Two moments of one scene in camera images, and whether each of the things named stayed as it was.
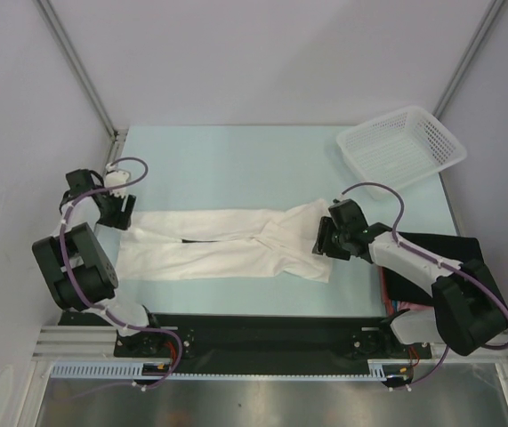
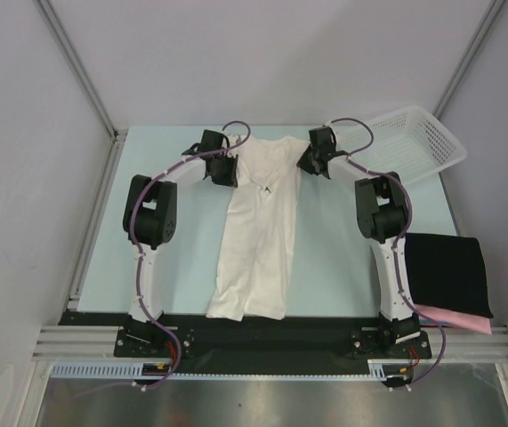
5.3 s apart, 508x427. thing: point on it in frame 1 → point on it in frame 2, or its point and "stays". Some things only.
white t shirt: (262, 245) → (254, 274)
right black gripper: (323, 240) → (303, 162)
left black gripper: (115, 221) → (229, 180)
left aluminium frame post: (77, 60) stays
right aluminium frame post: (467, 58) stays
